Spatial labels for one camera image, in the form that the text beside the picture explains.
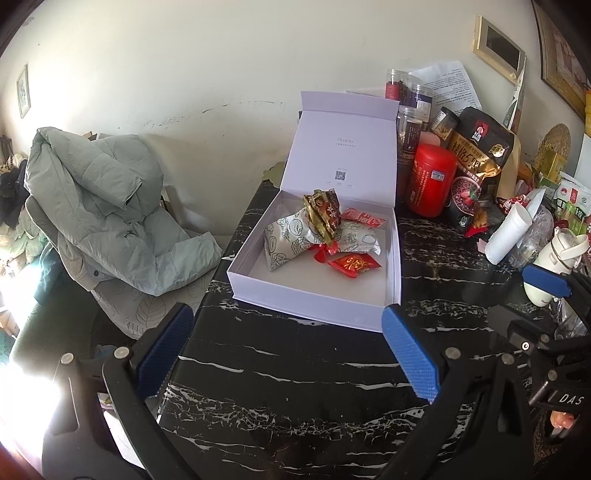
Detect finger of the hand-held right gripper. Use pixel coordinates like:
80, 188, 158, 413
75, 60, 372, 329
522, 264, 591, 305
487, 304, 555, 330

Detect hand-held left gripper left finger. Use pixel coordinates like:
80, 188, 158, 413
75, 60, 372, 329
41, 302, 199, 480

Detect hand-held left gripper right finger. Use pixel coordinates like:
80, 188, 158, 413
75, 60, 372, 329
381, 304, 536, 480

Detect red packet gold print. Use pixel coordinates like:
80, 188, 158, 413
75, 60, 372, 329
327, 253, 383, 278

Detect small white bread packet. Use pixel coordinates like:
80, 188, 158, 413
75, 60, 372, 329
332, 220, 382, 254

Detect red plastic propeller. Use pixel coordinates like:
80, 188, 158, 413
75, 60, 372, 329
310, 242, 340, 263

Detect pink red patterned packet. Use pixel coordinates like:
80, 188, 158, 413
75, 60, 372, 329
341, 208, 386, 228

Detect large white bread packet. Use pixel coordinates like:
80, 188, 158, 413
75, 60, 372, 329
263, 205, 319, 274

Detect green brown snack packet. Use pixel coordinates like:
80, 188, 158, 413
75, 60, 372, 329
302, 188, 342, 245

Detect lavender gift box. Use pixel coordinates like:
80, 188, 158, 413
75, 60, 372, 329
226, 91, 402, 333

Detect person's right hand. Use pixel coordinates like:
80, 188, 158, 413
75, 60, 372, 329
549, 411, 578, 437

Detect cream white jug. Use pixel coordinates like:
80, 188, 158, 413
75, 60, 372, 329
523, 228, 589, 308

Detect crumpled clear plastic wrap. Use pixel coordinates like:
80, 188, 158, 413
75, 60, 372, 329
551, 295, 591, 340

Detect clear plastic bag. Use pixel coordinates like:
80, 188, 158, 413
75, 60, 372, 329
517, 205, 555, 268

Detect grey chair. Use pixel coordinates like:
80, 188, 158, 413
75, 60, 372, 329
25, 194, 232, 337

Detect white paper roll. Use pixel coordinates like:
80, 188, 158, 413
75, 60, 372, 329
486, 203, 532, 265

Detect small red snack bag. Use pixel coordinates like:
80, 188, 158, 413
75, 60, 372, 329
464, 210, 490, 238

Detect white green packet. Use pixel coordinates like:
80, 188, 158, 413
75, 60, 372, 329
554, 173, 591, 222

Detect kraft paper bag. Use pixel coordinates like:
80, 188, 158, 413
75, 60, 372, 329
496, 136, 522, 199

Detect yellow green box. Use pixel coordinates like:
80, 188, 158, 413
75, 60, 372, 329
533, 150, 566, 183

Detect woven straw fan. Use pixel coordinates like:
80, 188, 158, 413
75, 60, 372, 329
536, 124, 570, 171

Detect black oat bag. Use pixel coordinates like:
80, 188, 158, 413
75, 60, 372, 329
445, 107, 515, 232

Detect red canister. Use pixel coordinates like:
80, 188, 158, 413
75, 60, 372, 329
406, 143, 458, 217

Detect grey green down jacket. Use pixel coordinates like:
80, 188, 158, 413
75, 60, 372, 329
24, 127, 225, 297

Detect pile of clothes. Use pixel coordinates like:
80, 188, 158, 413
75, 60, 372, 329
0, 136, 47, 278

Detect white paper sheet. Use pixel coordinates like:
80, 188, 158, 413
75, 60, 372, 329
409, 62, 481, 116

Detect dark gold picture frame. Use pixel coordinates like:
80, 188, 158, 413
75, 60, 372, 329
531, 0, 591, 121

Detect light wooden picture frame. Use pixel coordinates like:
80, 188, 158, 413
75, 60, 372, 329
472, 15, 527, 85

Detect small framed wall picture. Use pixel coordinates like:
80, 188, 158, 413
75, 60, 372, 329
16, 65, 31, 119

